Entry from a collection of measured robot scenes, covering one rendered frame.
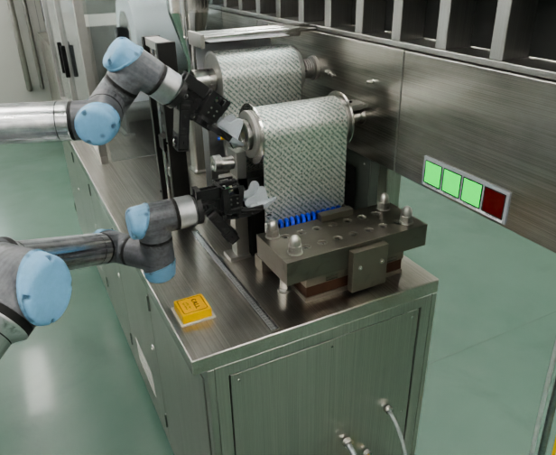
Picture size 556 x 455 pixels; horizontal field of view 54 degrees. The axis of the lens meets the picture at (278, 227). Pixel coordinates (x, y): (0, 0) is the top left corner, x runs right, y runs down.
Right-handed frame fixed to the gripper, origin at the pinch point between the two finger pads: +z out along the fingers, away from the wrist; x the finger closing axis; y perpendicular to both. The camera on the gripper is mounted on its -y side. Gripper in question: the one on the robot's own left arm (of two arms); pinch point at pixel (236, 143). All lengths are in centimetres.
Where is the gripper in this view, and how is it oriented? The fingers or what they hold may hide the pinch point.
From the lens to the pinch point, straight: 132.6
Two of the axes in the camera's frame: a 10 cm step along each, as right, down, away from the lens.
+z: 7.0, 4.0, 6.0
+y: 5.5, -8.3, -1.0
